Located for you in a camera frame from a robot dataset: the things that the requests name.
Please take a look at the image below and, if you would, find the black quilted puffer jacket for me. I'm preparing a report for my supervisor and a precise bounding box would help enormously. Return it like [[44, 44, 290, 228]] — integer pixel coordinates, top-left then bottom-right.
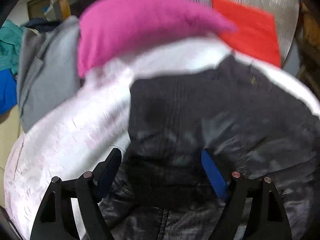
[[100, 56, 319, 239]]

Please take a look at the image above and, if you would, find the white fleece blanket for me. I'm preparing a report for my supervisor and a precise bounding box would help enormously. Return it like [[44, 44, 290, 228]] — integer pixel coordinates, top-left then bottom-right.
[[4, 38, 319, 239]]

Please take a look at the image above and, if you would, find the blue garment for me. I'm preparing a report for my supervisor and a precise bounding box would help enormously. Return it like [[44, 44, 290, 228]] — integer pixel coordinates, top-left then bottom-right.
[[0, 69, 17, 115]]

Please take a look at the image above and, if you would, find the grey garment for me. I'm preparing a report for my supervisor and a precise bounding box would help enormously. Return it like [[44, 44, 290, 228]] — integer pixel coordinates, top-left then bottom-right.
[[17, 16, 80, 132]]

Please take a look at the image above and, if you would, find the wooden shelf unit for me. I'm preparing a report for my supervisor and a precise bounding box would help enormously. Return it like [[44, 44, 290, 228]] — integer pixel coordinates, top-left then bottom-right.
[[296, 1, 319, 99]]

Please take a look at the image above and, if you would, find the red pillow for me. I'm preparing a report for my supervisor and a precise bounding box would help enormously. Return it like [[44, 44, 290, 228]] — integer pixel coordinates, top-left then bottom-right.
[[211, 0, 281, 68]]

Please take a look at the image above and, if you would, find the teal garment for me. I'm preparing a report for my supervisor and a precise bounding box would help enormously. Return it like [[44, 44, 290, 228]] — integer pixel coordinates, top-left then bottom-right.
[[0, 20, 24, 75]]

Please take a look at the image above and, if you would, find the dark navy garment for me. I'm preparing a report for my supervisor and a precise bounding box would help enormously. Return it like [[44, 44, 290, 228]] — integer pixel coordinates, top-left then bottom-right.
[[23, 18, 62, 33]]

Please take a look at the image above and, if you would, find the magenta pillow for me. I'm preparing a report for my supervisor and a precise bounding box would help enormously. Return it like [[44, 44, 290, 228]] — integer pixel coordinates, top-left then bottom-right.
[[77, 0, 236, 77]]

